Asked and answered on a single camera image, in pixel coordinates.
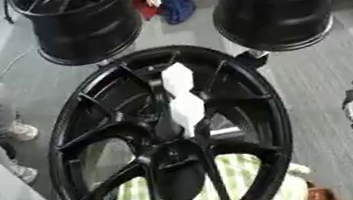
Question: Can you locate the large black spoked wheel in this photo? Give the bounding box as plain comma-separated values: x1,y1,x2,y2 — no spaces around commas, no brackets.
31,27,306,200

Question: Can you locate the black wheel stand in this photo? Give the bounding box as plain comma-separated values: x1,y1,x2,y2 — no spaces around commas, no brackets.
233,46,272,72

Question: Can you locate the white pin with flat head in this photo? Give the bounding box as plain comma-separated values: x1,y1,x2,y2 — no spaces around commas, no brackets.
164,87,212,141
158,60,198,97

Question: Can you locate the brown cardboard box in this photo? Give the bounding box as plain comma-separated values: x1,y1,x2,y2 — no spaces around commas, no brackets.
302,182,338,200

